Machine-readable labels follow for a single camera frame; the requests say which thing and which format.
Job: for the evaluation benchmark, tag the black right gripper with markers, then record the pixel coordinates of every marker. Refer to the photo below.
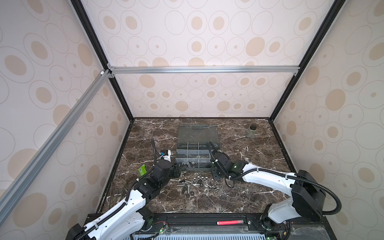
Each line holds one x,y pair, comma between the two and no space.
213,170

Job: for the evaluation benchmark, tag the red marker pen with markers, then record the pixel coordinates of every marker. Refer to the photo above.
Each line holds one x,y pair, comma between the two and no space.
232,222

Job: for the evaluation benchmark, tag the green packet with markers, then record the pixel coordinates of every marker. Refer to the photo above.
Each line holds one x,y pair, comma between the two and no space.
142,170

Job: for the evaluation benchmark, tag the clear grey compartment organizer box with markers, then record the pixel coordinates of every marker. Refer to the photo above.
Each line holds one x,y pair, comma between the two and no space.
194,144

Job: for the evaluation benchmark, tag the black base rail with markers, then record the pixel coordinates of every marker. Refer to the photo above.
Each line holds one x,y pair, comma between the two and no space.
204,227

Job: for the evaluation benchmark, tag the horizontal aluminium frame bar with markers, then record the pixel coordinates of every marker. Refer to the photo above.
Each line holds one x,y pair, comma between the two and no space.
205,70

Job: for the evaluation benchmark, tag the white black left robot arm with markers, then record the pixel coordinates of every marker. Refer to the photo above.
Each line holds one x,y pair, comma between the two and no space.
129,215

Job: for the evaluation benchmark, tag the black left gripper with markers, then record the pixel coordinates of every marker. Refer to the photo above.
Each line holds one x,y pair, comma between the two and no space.
177,171

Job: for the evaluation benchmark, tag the diagonal aluminium frame bar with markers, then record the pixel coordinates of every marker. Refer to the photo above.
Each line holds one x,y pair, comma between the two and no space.
21,184

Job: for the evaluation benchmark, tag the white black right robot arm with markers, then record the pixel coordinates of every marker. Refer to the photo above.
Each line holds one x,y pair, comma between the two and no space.
306,197

